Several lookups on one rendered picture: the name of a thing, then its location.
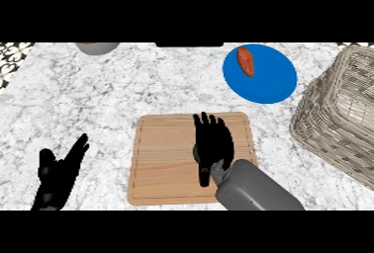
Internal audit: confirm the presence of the wooden cutting board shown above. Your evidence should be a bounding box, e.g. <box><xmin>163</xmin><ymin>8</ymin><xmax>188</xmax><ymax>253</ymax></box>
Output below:
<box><xmin>126</xmin><ymin>111</ymin><xmax>259</xmax><ymax>207</ymax></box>

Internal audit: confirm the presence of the beige wicker basket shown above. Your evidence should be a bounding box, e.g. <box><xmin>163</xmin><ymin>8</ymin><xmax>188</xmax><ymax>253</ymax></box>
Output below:
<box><xmin>290</xmin><ymin>44</ymin><xmax>374</xmax><ymax>192</ymax></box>

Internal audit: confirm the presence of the black and white patterned tile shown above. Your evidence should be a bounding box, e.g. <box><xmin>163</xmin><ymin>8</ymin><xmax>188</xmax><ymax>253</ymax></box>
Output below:
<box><xmin>0</xmin><ymin>42</ymin><xmax>37</xmax><ymax>90</ymax></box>

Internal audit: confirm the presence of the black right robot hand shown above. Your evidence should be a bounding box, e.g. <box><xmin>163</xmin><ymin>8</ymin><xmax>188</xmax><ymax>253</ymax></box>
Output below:
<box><xmin>191</xmin><ymin>111</ymin><xmax>237</xmax><ymax>189</ymax></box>

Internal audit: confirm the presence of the grey bowl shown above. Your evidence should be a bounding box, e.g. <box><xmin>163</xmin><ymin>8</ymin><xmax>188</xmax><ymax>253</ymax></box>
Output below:
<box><xmin>74</xmin><ymin>42</ymin><xmax>122</xmax><ymax>56</ymax></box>

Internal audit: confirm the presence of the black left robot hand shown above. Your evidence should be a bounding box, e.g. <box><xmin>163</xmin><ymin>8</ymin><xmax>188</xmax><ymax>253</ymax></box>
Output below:
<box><xmin>31</xmin><ymin>132</ymin><xmax>92</xmax><ymax>211</ymax></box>

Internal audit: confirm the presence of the blue plate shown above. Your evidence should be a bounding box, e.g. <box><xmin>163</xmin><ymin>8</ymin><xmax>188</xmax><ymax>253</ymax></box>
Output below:
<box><xmin>222</xmin><ymin>43</ymin><xmax>299</xmax><ymax>105</ymax></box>

